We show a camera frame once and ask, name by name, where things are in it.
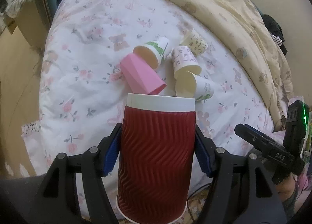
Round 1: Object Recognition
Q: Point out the red ribbed paper cup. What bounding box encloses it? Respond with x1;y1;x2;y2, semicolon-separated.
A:
117;93;196;223

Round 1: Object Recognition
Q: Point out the white cup with green leaves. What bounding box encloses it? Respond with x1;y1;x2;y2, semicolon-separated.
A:
175;71;215;101

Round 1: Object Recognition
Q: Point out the pink-pattern white paper cup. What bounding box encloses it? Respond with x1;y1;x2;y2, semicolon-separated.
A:
172;45;202;80

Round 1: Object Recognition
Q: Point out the yellow leopard-print paper cup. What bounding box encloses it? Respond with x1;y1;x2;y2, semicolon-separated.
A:
180;29;208;56

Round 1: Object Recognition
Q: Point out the pink faceted paper cup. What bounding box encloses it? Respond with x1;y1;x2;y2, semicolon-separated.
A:
120;53;167;95

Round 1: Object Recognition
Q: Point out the green-print white paper cup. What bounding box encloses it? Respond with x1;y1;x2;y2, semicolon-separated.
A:
133;37;172;70

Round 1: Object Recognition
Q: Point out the black striped clothing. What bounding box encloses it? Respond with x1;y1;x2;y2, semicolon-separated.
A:
261;14;288;55

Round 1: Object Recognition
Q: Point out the beige bear-print comforter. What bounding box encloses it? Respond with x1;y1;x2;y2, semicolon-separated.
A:
170;0;293;131

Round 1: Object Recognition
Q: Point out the beige bedside cabinet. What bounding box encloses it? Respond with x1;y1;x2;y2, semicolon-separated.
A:
3;0;48;49

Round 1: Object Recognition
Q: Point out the white floral bed sheet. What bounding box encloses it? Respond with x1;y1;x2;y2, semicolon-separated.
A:
22;0;274;175

